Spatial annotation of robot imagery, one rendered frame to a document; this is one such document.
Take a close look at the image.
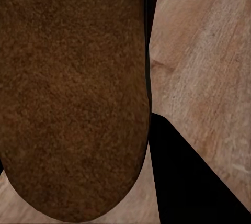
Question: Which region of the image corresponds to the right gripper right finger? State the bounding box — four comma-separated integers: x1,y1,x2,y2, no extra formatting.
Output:
149,113,251,224

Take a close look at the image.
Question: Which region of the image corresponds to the sandal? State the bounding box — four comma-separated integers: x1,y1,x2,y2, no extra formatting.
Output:
0,0,157,223

